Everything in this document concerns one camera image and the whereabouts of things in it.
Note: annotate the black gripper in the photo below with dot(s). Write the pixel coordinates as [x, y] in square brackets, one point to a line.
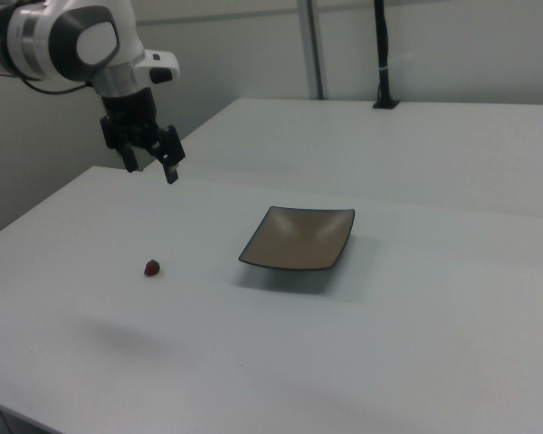
[129, 113]

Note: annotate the red strawberry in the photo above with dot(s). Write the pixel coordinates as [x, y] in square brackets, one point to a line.
[152, 268]

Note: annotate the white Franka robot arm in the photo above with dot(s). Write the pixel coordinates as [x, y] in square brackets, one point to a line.
[36, 40]

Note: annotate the square tan ceramic plate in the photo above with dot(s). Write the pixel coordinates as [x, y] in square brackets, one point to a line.
[298, 239]

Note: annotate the black pole with base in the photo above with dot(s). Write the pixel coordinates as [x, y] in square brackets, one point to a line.
[383, 45]

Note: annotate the grey metal partition post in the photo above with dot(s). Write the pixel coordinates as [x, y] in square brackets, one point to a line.
[311, 45]

